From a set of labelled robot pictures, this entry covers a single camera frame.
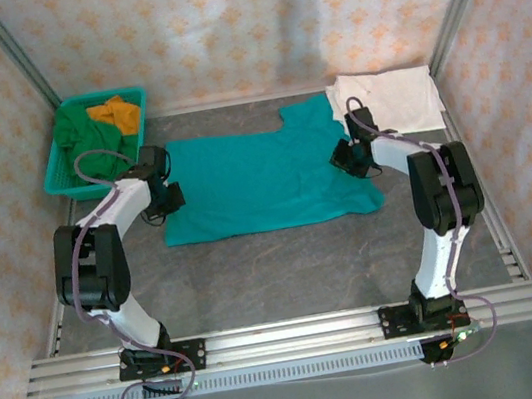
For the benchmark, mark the orange t-shirt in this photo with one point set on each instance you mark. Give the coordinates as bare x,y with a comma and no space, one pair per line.
118,114

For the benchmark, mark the green plastic basket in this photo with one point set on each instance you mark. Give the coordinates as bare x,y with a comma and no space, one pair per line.
58,179

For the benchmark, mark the aluminium frame side rail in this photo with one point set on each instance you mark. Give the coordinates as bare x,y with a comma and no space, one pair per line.
501,233
52,334

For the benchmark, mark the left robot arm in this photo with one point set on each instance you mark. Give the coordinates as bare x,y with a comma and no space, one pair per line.
99,266

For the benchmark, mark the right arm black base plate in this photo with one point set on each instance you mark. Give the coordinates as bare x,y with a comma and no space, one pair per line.
394,323

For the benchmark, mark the green t-shirt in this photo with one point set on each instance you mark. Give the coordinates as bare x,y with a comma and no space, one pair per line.
84,137

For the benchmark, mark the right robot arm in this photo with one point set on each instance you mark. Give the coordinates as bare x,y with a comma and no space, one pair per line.
447,191

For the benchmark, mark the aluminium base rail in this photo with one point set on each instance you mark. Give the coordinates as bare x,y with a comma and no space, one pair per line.
293,337

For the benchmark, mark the teal t-shirt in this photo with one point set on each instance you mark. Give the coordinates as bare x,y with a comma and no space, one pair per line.
254,186

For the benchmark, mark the white folded t-shirt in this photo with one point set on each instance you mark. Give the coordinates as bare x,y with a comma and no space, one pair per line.
392,98

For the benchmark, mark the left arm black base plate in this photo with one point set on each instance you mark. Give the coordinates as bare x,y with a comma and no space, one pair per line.
194,355

